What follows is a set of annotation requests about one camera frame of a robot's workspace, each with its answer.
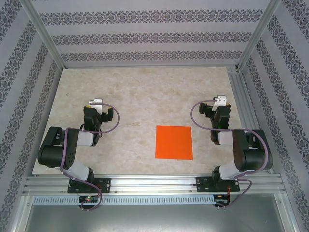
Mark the right controller circuit board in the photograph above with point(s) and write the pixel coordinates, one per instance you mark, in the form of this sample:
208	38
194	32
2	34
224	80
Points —
222	199

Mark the controller circuit board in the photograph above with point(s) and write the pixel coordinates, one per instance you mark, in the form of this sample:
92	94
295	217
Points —
222	199
88	199

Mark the aluminium frame beam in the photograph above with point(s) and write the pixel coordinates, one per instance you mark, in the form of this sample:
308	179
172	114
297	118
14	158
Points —
286	215
23	215

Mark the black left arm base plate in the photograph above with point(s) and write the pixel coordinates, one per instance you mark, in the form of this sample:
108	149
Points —
105	184

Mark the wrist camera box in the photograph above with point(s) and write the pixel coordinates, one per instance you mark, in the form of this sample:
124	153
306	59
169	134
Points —
97	101
220	99

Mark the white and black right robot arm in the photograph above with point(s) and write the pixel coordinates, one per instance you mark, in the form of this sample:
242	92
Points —
251	154

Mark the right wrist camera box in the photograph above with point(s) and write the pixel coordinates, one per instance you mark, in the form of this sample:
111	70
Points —
220	99

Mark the long aluminium mounting rail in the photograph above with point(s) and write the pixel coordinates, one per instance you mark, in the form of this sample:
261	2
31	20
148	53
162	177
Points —
154	183

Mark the aluminium side rail profile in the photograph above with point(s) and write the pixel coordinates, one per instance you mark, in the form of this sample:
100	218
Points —
241	96

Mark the left controller circuit board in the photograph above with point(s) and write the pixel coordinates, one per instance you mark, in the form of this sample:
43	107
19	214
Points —
88	199

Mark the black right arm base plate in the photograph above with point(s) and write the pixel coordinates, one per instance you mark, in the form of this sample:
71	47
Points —
204	184

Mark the grey metal panel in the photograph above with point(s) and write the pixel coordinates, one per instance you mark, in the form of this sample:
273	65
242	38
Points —
154	220

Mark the orange paper sheet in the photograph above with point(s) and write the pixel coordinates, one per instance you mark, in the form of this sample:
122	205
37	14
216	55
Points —
173	142

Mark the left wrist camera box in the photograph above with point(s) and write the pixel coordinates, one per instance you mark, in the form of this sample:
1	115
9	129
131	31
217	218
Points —
97	101

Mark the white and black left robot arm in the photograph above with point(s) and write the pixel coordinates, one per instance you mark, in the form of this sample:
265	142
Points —
70	157

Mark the aluminium frame post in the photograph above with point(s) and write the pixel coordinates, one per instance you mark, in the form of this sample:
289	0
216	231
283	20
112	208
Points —
258	31
46	38

